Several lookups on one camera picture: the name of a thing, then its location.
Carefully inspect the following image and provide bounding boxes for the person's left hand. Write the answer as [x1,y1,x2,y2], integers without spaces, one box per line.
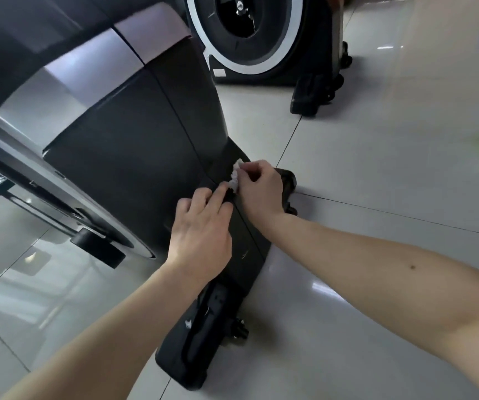
[166,181,234,284]

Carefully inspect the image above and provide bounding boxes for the person's right hand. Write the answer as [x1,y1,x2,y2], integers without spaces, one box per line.
[234,160,286,230]

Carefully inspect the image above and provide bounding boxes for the white tissue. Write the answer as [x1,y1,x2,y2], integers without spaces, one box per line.
[227,159,245,193]

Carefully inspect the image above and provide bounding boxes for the person's right forearm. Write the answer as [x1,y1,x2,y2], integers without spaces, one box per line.
[260,212,479,400]

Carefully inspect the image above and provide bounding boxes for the person's left forearm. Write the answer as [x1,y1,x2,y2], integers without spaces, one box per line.
[0,262,225,400]

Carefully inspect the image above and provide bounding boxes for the black and grey exercise bike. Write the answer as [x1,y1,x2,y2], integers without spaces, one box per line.
[0,0,298,391]

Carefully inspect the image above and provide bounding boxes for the black exercise bike white ring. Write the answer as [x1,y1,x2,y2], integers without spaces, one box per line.
[183,0,355,118]

